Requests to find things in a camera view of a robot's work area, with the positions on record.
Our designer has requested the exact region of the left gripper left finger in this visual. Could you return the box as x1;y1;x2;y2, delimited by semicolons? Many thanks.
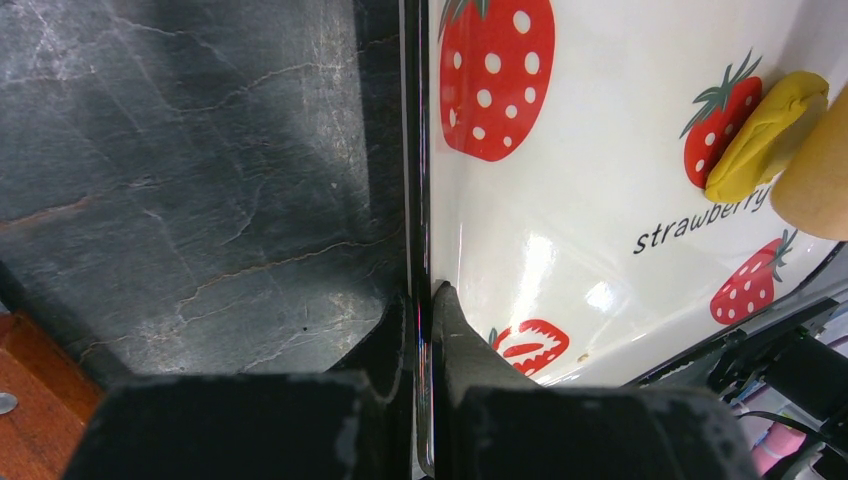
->
64;294;413;479

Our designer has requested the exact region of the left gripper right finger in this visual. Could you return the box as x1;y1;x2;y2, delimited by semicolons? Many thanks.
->
432;284;757;479

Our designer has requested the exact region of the white strawberry tray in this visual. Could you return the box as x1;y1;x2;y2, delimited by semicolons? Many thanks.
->
400;1;847;477

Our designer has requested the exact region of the yellow dough lump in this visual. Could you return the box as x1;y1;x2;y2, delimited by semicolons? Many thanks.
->
705;71;829;203

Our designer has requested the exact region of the wooden roller with handle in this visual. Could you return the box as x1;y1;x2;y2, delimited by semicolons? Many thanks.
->
771;89;847;241

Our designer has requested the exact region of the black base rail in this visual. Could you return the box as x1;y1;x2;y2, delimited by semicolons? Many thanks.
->
634;249;847;454

